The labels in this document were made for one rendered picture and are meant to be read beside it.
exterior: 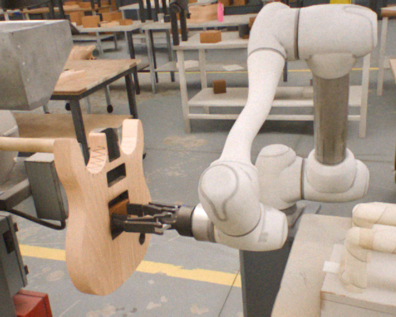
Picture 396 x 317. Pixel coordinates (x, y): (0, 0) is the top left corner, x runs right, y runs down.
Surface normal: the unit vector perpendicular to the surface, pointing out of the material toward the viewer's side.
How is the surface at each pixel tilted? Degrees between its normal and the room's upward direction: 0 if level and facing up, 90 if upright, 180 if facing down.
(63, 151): 74
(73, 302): 0
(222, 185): 48
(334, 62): 121
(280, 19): 41
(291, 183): 84
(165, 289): 0
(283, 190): 92
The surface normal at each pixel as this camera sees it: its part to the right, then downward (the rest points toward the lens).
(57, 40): 0.94, 0.06
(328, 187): -0.24, 0.71
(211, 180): -0.31, -0.33
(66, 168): -0.33, 0.39
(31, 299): -0.08, -0.92
